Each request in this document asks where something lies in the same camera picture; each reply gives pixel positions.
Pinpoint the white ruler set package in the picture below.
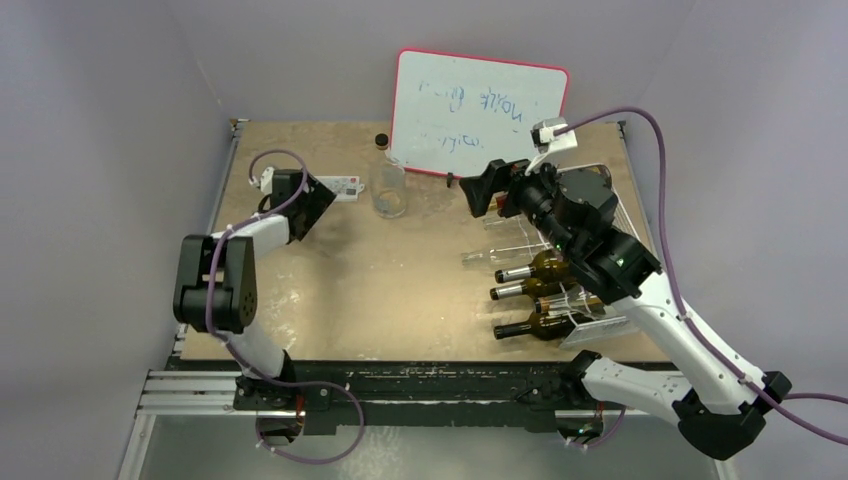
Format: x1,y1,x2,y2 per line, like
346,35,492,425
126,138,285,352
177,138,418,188
316,176,365,202

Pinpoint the clear glass bottle black cap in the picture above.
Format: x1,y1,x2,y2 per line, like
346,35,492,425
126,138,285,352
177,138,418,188
367,133,407,219

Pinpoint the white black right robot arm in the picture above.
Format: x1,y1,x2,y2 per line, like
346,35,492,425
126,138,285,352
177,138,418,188
459,160,791,460

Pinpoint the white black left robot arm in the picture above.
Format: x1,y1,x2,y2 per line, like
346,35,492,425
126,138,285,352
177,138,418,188
172,169,336,409

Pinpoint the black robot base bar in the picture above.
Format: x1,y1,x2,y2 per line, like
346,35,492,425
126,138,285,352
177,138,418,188
233,360,621,436

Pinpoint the olive bottle silver cap upper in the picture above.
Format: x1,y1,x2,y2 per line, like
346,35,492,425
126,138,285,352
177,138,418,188
494,249,570,284

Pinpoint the olive bottle silver cap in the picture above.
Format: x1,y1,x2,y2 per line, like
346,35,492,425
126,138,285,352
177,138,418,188
489,278,578,300
494,249,570,284

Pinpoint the clear empty bottle on rack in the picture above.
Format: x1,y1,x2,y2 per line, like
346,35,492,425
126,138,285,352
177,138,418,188
461,244,542,267

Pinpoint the olive bottle silver cap lower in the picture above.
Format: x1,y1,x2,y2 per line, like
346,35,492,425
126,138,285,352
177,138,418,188
489,278,578,300

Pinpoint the dark green bottle black cap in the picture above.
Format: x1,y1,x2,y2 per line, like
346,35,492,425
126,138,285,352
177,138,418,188
493,311,593,341

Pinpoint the pink framed whiteboard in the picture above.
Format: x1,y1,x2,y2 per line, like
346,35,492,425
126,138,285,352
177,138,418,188
390,48,570,177

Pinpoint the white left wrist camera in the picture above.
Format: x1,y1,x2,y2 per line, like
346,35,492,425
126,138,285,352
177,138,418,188
259,166,276,195

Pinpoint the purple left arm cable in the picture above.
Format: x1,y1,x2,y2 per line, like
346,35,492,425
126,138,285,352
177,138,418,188
203,149,311,386

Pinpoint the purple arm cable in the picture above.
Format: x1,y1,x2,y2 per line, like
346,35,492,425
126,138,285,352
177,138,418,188
203,149,311,386
553,107,848,446

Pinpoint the white wire wine rack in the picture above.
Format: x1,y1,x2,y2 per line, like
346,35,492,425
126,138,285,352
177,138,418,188
492,193,661,345

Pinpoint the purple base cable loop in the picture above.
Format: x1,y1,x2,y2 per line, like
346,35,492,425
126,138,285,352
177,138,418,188
254,380,368,466

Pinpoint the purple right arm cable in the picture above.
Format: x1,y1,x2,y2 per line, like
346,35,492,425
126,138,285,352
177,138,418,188
553,107,848,446

